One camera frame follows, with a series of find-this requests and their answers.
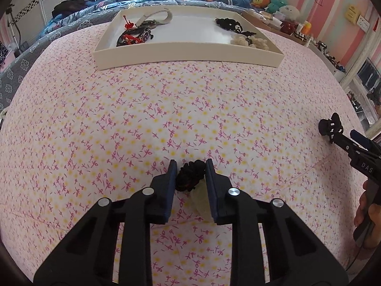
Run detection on pink floral tablecloth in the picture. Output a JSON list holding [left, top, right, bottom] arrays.
[[1, 24, 364, 278]]

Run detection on black cord bracelet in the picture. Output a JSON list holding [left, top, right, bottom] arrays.
[[115, 26, 155, 47]]

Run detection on brown cardboard box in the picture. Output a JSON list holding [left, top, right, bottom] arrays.
[[241, 11, 306, 45]]

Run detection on black scrunchie with flower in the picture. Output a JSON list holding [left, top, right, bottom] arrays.
[[215, 18, 243, 34]]

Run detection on black tripod stand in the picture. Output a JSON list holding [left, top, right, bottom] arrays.
[[5, 3, 29, 57]]

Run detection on blue patterned bed quilt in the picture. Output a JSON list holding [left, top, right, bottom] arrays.
[[1, 0, 250, 109]]

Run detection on cream fluffy scrunchie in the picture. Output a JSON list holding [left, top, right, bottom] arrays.
[[230, 35, 269, 50]]

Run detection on green plush toy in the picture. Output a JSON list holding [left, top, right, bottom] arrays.
[[266, 0, 288, 14]]

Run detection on black claw hair clip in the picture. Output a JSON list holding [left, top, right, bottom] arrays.
[[318, 112, 344, 143]]

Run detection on white plush toy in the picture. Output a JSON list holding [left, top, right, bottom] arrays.
[[279, 5, 300, 21]]

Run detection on beige strap watch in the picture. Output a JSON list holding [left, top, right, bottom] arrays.
[[135, 8, 173, 28]]

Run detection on red tassel amber pendant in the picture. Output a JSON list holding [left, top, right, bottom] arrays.
[[123, 15, 135, 30]]

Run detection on black cord jade pendant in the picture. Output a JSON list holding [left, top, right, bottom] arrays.
[[175, 159, 213, 222]]

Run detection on person's right hand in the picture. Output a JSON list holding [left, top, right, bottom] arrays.
[[354, 180, 381, 249]]

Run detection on white shallow tray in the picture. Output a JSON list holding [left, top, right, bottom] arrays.
[[93, 5, 284, 70]]

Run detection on black clothing on bed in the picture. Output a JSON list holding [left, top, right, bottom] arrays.
[[52, 0, 86, 18]]

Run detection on black cord brown pendant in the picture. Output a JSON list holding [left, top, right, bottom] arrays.
[[238, 31, 256, 37]]

